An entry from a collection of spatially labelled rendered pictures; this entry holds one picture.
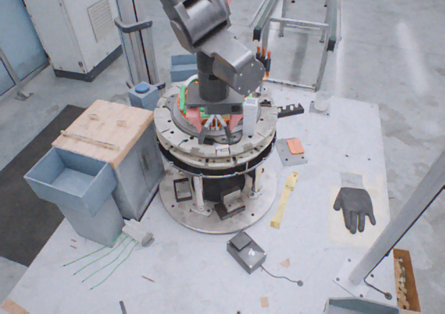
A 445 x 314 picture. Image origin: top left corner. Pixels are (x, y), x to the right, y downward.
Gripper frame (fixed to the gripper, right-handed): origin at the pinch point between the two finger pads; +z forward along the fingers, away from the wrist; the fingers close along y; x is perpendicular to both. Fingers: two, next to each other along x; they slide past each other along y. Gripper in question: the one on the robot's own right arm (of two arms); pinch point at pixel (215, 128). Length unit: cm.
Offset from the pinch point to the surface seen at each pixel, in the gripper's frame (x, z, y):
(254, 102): 7.8, -0.7, 8.6
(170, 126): 9.3, 7.3, -11.2
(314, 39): 283, 117, 115
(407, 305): -9, 103, 85
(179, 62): 50, 13, -13
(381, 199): 7, 39, 53
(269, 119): 11.3, 7.3, 13.3
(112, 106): 21.9, 10.3, -29.5
